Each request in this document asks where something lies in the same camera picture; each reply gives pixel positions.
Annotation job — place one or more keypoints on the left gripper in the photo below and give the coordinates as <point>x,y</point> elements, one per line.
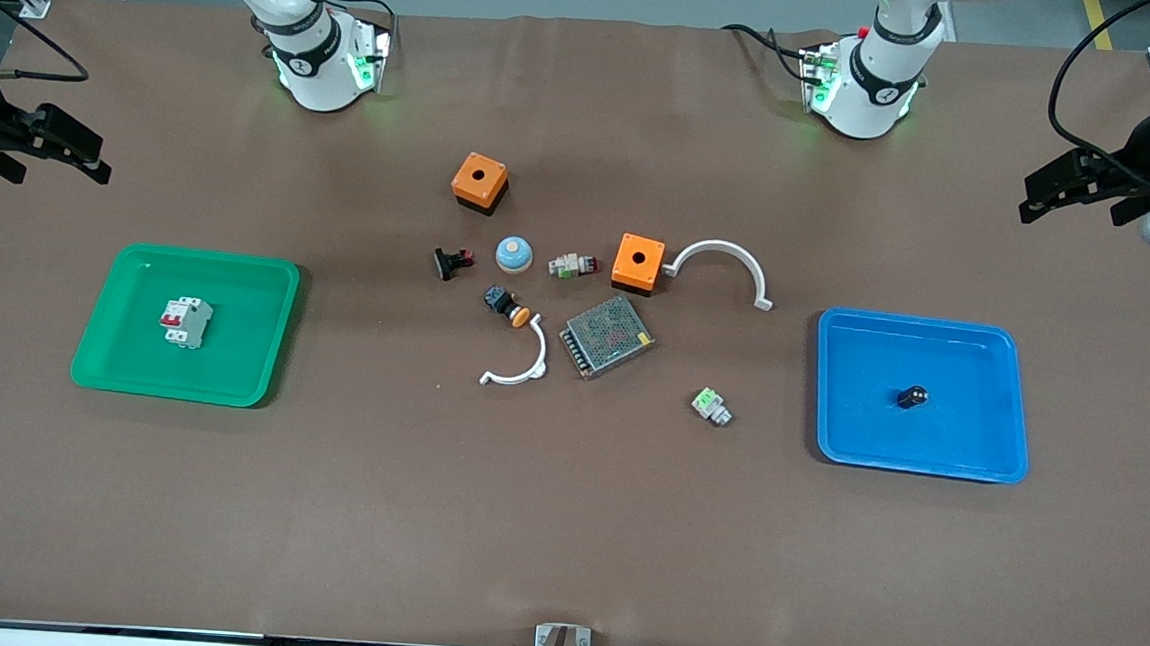
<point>1134,159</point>

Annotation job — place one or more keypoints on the white red circuit breaker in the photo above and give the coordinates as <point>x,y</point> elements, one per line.
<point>190,324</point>

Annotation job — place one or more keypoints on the black cylindrical capacitor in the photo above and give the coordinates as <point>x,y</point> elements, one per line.
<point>912,397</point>

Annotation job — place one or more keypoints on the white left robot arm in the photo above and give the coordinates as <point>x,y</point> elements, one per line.
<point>863,106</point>

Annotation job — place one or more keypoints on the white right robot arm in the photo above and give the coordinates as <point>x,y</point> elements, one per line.
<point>315,77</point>

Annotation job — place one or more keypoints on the blue plastic tray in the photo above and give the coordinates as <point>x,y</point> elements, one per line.
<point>968,427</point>

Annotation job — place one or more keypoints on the green plastic tray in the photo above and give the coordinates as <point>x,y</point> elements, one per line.
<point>234,342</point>

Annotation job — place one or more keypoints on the orange black button box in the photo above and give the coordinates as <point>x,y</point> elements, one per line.
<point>464,182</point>
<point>623,266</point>

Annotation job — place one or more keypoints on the green white contact block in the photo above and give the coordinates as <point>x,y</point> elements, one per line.
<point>708,404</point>

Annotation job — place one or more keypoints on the black orange push button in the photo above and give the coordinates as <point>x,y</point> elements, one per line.
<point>501,302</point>

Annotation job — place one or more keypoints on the blue round dome button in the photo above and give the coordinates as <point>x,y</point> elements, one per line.
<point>514,255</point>

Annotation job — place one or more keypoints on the metal mesh power supply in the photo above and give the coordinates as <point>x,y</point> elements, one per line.
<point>606,337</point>

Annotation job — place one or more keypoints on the large white arc bracket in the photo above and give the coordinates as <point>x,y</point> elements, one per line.
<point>720,245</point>

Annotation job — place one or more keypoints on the black red switch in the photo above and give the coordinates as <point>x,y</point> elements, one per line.
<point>444,263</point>

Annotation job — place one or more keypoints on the small white arc bracket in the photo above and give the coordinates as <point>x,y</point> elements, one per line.
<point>540,356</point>

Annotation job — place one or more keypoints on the grey metal table bracket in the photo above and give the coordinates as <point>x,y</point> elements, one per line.
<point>544,641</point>

